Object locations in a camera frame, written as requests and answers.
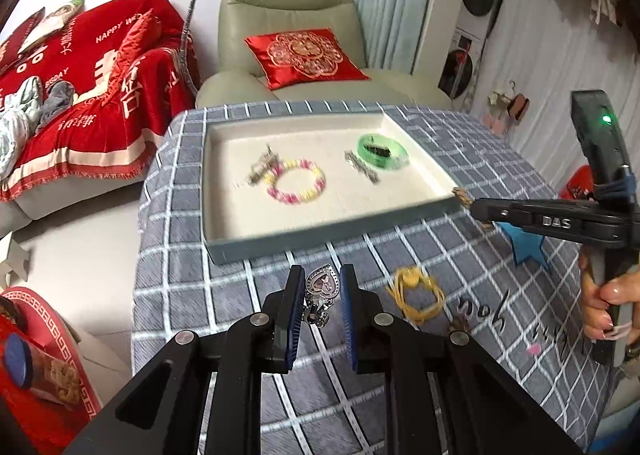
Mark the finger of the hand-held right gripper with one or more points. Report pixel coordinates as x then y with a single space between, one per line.
530 222

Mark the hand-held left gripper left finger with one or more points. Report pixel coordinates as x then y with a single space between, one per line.
295 320

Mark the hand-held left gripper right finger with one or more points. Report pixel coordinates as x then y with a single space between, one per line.
350 320

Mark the silver heart pendant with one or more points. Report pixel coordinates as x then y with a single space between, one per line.
322 282

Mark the grey jewelry tray white lining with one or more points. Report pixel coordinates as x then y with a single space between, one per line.
240 215

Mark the green translucent bangle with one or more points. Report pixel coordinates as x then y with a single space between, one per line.
400 160

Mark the beige hair clip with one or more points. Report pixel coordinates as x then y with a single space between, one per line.
260 169

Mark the person's right hand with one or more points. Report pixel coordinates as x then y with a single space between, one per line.
612 302

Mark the hanging pink ornaments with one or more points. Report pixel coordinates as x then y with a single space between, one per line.
510 107

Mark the white sheer curtain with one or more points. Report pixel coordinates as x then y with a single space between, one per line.
540 60

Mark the white washing machine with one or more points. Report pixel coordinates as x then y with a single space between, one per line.
457 67

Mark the red patterned round tray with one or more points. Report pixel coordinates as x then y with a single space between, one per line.
45 315

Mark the jar with blue lid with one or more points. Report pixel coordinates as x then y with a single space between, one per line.
45 372

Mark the beige sofa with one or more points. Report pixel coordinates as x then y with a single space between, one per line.
60 195

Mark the red embroidered cushion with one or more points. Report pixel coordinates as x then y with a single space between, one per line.
300 52

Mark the red covered sofa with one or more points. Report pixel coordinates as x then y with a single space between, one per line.
75 135

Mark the white box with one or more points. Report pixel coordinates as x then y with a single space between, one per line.
12 260

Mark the bright red pillow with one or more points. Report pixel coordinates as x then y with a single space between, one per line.
132 50

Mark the green leather armchair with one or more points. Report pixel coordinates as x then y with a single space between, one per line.
285 0

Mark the grey cloth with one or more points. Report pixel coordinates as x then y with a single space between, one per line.
55 105

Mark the light blue clothes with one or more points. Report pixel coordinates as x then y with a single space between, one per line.
17 125

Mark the photo print pillow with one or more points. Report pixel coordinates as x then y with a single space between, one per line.
50 25

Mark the dark red pillow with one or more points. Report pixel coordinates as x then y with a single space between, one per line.
15 45

